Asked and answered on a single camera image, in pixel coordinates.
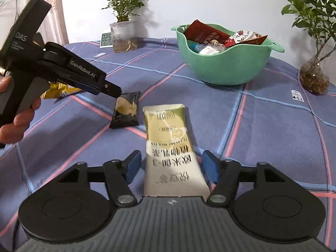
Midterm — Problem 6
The white nougat candy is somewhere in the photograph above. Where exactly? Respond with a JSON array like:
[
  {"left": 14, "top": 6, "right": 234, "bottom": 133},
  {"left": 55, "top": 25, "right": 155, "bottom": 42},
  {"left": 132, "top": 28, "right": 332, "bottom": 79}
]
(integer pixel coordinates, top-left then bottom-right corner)
[{"left": 199, "top": 45, "right": 219, "bottom": 55}]

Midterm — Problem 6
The person's left hand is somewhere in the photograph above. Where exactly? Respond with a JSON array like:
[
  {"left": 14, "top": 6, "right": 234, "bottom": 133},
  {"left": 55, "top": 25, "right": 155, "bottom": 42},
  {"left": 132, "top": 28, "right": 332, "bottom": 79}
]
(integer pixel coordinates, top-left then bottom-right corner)
[{"left": 0, "top": 76, "right": 42, "bottom": 145}]

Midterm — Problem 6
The clear candy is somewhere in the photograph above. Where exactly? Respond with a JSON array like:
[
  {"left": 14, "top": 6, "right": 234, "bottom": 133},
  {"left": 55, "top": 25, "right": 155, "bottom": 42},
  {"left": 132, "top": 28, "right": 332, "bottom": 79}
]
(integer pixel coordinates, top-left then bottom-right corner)
[{"left": 210, "top": 39, "right": 227, "bottom": 51}]

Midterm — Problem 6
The leafy plant in glass vase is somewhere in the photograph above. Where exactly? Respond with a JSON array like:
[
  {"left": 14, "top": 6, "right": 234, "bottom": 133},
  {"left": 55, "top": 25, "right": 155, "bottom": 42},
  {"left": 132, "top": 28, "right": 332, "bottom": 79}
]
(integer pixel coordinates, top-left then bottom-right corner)
[{"left": 281, "top": 0, "right": 336, "bottom": 95}]

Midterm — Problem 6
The white digital clock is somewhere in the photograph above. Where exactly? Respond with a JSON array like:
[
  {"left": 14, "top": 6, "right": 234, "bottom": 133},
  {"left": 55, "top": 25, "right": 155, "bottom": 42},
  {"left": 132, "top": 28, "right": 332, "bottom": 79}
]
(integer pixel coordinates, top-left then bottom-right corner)
[{"left": 100, "top": 32, "right": 114, "bottom": 48}]

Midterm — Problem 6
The small plant in glass jar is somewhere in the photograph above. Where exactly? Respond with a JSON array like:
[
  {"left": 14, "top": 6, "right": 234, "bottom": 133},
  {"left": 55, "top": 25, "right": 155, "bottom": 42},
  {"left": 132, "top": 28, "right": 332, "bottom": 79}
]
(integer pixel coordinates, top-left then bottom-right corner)
[{"left": 100, "top": 0, "right": 145, "bottom": 53}]

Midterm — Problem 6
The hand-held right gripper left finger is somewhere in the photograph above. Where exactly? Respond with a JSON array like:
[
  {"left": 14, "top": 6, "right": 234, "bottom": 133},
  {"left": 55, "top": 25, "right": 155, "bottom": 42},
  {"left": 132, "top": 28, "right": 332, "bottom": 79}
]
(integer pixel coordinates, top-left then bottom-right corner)
[{"left": 64, "top": 150, "right": 143, "bottom": 208}]

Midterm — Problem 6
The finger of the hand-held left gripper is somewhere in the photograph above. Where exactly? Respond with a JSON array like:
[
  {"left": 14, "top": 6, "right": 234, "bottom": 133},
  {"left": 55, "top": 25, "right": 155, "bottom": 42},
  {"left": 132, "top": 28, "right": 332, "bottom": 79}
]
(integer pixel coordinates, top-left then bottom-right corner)
[{"left": 42, "top": 42, "right": 122, "bottom": 97}]

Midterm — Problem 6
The green plastic bowl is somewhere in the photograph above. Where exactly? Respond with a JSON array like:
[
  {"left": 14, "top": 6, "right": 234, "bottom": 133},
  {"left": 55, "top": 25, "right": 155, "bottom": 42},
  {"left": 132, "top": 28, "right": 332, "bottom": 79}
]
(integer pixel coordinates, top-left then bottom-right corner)
[{"left": 171, "top": 24, "right": 285, "bottom": 86}]

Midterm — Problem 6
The pink patterned curtain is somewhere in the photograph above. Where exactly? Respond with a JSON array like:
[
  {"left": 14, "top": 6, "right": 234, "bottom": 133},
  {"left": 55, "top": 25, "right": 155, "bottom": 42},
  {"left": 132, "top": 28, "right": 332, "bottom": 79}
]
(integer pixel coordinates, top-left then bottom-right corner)
[{"left": 25, "top": 0, "right": 69, "bottom": 45}]

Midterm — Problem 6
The red packet with white print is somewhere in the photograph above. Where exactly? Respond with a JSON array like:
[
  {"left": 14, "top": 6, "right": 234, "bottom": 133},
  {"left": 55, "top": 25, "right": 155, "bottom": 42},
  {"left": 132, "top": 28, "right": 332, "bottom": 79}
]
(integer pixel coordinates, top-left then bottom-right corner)
[{"left": 224, "top": 30, "right": 269, "bottom": 48}]

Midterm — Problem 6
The blue plaid blanket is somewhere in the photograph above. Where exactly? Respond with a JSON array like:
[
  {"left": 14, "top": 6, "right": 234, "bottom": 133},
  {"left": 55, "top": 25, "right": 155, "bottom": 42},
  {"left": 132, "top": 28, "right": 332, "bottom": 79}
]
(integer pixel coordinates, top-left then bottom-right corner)
[{"left": 0, "top": 37, "right": 336, "bottom": 252}]

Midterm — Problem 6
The black nut packet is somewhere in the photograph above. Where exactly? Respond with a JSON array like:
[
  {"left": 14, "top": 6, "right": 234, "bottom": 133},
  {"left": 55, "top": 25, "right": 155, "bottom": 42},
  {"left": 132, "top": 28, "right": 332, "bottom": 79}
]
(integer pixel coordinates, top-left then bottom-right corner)
[{"left": 108, "top": 91, "right": 141, "bottom": 130}]

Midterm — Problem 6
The yellow snack packet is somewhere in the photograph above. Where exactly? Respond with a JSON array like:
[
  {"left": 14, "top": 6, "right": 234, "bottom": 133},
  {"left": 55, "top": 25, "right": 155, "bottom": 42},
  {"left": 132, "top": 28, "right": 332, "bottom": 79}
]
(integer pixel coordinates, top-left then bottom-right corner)
[{"left": 41, "top": 81, "right": 85, "bottom": 101}]

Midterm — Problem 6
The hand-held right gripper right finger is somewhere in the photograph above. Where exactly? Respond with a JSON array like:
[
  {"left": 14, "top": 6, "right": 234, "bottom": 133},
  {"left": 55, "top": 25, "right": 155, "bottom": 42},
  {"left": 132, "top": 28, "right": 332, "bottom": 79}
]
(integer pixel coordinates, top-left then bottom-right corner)
[{"left": 202, "top": 150, "right": 287, "bottom": 205}]

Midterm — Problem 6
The cream long drink packet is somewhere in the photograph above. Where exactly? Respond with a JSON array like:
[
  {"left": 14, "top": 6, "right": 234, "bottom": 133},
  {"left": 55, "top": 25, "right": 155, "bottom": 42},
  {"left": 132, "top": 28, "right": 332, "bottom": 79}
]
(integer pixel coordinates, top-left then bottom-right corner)
[{"left": 142, "top": 103, "right": 211, "bottom": 198}]

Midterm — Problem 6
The red long bar packet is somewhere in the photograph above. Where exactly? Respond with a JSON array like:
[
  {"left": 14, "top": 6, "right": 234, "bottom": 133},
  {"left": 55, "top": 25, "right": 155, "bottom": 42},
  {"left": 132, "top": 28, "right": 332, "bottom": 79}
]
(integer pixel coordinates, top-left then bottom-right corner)
[{"left": 182, "top": 19, "right": 232, "bottom": 45}]

